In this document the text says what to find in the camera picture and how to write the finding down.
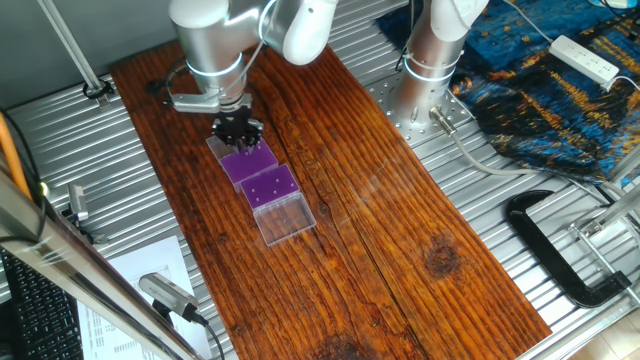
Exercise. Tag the small silver camera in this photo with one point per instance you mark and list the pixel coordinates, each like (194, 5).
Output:
(77, 200)

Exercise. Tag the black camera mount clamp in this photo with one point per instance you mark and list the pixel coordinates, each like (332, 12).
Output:
(95, 237)

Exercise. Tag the purple pipette tip box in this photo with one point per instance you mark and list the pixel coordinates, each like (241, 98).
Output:
(250, 167)
(265, 187)

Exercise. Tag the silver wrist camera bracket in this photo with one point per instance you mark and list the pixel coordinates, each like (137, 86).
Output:
(195, 102)

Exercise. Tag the large silver camera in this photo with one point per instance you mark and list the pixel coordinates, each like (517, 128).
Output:
(167, 295)

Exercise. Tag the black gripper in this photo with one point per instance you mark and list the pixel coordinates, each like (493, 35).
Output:
(237, 127)

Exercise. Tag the brown wooden board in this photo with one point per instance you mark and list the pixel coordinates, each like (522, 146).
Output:
(350, 250)

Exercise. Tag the black keyboard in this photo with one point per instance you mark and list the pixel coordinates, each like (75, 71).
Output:
(40, 320)

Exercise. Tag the silver metal beam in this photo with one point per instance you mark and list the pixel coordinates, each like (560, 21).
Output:
(60, 250)

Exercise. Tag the thin aluminium pole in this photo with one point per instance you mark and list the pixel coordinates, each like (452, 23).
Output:
(70, 45)

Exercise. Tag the orange tube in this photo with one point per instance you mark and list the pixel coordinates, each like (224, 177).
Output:
(12, 155)

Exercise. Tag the silver metal bracket rod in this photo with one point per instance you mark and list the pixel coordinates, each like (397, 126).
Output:
(612, 210)

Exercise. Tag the blue patterned cloth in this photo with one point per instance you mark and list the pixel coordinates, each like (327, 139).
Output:
(540, 110)

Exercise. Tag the white power strip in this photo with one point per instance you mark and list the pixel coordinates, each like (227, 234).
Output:
(582, 59)

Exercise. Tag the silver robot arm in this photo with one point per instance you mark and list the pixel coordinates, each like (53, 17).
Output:
(210, 40)

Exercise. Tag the black C-clamp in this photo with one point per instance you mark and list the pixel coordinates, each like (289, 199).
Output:
(545, 250)

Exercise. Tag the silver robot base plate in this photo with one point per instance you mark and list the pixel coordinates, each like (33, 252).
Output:
(415, 132)

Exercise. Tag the white printed paper sheet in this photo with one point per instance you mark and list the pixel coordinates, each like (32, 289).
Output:
(125, 320)

